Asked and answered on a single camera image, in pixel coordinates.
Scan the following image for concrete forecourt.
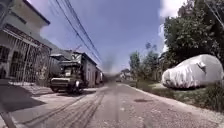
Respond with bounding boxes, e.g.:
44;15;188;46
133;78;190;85
0;79;101;128

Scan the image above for building with metal gate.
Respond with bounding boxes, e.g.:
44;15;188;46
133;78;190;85
0;0;53;87

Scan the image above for grey asphalt road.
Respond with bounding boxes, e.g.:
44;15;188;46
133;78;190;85
13;80;224;128

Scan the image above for grey building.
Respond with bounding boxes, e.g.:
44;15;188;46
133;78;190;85
49;50;104;88

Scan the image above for truck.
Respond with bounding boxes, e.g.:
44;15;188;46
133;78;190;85
49;59;88;95

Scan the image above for large green trees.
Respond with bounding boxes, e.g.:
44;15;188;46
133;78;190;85
159;0;224;73

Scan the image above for grass verge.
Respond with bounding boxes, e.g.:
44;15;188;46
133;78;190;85
124;79;224;113

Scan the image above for overhead wires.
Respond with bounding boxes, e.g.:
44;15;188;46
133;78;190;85
46;0;104;64

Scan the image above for car under pale cover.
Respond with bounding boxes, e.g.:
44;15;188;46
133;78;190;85
161;53;224;90

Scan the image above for small trees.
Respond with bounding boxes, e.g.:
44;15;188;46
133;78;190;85
128;41;162;83

